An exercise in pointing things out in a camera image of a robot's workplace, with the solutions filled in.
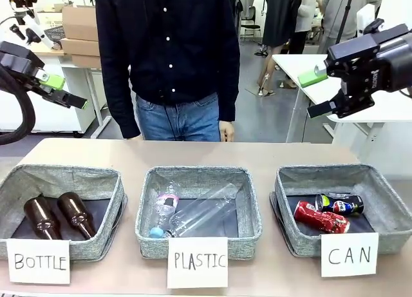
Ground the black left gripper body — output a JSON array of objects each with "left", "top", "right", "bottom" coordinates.
[{"left": 0, "top": 41, "right": 46, "bottom": 91}]

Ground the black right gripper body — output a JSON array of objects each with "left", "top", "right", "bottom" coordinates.
[{"left": 324, "top": 23, "right": 412, "bottom": 94}]

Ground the dark blue soda can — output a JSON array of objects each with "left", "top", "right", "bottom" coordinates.
[{"left": 315, "top": 193, "right": 364, "bottom": 216}]

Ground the brown glass bottle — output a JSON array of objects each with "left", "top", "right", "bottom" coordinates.
[
  {"left": 23, "top": 195, "right": 62, "bottom": 240},
  {"left": 57, "top": 192, "right": 97, "bottom": 240}
]

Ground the crushed red can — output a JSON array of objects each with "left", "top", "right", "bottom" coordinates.
[{"left": 294, "top": 200, "right": 351, "bottom": 235}]

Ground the small plastic bottle pink label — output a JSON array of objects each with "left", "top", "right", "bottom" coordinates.
[{"left": 149, "top": 182, "right": 180, "bottom": 239}]

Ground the large clear plastic bottle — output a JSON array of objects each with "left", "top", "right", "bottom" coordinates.
[{"left": 167, "top": 182, "right": 241, "bottom": 238}]

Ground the grey fabric basket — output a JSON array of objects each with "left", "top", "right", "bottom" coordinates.
[
  {"left": 269, "top": 163, "right": 412, "bottom": 258},
  {"left": 0, "top": 164, "right": 128, "bottom": 262},
  {"left": 135, "top": 166, "right": 263, "bottom": 259}
]

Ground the white paper label CAN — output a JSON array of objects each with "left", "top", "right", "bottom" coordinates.
[{"left": 320, "top": 232, "right": 379, "bottom": 278}]

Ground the person's left hand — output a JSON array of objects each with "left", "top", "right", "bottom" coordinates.
[{"left": 218, "top": 120, "right": 235, "bottom": 143}]

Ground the large white table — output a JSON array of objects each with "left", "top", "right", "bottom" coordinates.
[{"left": 272, "top": 53, "right": 412, "bottom": 145}]

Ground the white desk with legs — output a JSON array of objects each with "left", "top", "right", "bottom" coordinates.
[{"left": 59, "top": 55, "right": 112, "bottom": 139}]

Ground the wooden top table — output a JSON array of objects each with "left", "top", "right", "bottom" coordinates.
[{"left": 30, "top": 43, "right": 75, "bottom": 58}]

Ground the closed flat cardboard box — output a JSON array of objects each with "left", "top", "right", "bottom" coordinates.
[
  {"left": 61, "top": 37, "right": 101, "bottom": 57},
  {"left": 71, "top": 53, "right": 102, "bottom": 69}
]

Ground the white plastic crate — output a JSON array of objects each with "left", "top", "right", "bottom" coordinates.
[{"left": 37, "top": 12, "right": 64, "bottom": 29}]

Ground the black tripod pole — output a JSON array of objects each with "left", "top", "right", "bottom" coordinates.
[{"left": 334, "top": 0, "right": 357, "bottom": 42}]

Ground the bystander in white top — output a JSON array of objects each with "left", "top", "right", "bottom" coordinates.
[{"left": 283, "top": 0, "right": 323, "bottom": 89}]

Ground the open cardboard box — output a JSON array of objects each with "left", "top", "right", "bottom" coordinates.
[{"left": 62, "top": 5, "right": 99, "bottom": 42}]

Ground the bystander in grey coat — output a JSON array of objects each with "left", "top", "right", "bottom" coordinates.
[{"left": 317, "top": 0, "right": 383, "bottom": 55}]

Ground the bystander in black dress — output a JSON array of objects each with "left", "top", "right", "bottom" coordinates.
[{"left": 256, "top": 0, "right": 303, "bottom": 97}]

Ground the black office chair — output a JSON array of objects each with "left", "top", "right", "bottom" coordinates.
[{"left": 239, "top": 5, "right": 262, "bottom": 42}]

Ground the person in dark shirt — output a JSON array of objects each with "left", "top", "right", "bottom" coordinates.
[{"left": 95, "top": 0, "right": 241, "bottom": 142}]

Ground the white paper label BOTTLE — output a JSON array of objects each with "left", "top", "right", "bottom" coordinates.
[{"left": 6, "top": 238, "right": 71, "bottom": 284}]

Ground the white paper label PLASTIC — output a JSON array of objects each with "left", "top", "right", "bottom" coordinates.
[{"left": 166, "top": 236, "right": 229, "bottom": 289}]

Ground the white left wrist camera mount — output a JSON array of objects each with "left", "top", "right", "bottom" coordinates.
[{"left": 8, "top": 15, "right": 55, "bottom": 50}]

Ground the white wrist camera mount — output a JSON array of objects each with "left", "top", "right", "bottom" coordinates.
[
  {"left": 357, "top": 3, "right": 386, "bottom": 37},
  {"left": 8, "top": 15, "right": 55, "bottom": 50}
]

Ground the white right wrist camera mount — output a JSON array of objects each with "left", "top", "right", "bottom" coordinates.
[{"left": 357, "top": 3, "right": 386, "bottom": 37}]

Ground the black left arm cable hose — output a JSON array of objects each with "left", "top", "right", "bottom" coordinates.
[{"left": 0, "top": 64, "right": 37, "bottom": 146}]

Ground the black wire basket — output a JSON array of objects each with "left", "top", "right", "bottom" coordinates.
[{"left": 44, "top": 25, "right": 65, "bottom": 46}]

